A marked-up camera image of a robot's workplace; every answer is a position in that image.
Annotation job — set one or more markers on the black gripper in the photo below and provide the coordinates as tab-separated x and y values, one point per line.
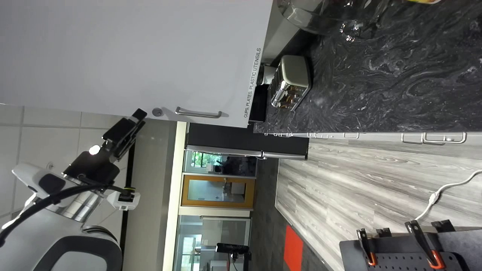
95	168

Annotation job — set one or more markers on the white cupboard door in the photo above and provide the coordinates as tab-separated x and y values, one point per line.
125	55

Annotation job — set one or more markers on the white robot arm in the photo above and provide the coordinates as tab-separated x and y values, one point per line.
30	241

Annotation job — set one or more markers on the round silver cupboard lock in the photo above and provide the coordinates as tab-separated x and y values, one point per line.
157	112

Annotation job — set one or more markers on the wooden framed window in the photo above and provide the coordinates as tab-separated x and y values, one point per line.
218	190

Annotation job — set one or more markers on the silver toaster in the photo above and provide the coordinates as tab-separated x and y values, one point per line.
294	76

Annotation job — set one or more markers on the red floor mat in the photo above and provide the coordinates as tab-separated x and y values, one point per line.
294	249

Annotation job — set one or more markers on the white lower cabinet unit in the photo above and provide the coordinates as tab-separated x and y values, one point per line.
351	141

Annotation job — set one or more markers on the small clear glass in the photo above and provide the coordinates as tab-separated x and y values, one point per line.
353	29

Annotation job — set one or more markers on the orange and black clamp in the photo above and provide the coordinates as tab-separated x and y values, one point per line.
366	246
423	243

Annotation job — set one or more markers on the small black clip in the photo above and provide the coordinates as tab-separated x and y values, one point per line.
443	226
384	232

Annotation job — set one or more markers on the black stone countertop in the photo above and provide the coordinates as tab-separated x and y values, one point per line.
401	76

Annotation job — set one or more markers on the black perforated mounting board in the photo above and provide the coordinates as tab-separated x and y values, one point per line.
401	263

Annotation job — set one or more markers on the yellow orange packet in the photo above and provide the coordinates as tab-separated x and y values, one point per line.
425	2

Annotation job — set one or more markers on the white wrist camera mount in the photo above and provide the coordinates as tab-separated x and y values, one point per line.
125	199

